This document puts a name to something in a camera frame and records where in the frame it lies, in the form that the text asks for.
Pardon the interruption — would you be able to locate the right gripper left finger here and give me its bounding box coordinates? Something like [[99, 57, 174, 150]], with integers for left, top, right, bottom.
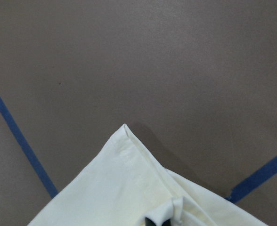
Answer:
[[145, 218, 155, 226]]

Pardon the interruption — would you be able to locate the white long-sleeve printed shirt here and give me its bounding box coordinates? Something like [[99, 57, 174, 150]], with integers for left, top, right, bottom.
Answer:
[[30, 124, 277, 226]]

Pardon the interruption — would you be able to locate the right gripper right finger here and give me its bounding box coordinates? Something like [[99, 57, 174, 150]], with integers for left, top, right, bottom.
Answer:
[[162, 219, 171, 226]]

